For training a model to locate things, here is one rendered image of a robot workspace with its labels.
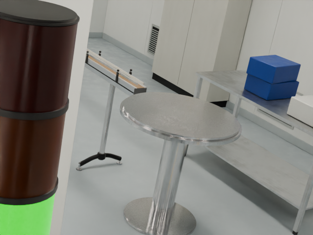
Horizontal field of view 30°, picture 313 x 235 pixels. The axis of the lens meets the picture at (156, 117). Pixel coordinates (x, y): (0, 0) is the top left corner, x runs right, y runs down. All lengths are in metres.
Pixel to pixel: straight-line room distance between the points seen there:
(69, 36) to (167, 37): 7.71
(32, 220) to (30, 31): 0.11
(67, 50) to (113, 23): 9.53
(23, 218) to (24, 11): 0.11
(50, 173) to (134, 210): 4.48
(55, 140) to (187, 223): 4.48
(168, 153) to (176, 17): 3.67
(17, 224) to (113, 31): 9.53
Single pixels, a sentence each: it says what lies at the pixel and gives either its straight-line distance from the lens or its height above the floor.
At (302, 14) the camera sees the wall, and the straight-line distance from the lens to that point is 6.95.
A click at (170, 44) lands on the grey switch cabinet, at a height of 0.58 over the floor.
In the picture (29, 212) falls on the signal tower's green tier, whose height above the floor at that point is 2.24.
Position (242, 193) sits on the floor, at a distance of 5.54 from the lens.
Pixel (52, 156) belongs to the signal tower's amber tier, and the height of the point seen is 2.27.
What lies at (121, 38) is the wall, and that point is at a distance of 9.65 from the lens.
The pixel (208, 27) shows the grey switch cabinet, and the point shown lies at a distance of 7.39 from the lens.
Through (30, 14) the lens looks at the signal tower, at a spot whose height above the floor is 2.35.
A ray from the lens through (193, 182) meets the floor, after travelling 5.52.
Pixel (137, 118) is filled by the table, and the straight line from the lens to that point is 4.15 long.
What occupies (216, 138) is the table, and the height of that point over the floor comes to 0.92.
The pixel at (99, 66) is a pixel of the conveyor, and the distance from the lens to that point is 5.22.
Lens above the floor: 2.41
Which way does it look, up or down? 21 degrees down
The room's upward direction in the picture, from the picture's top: 11 degrees clockwise
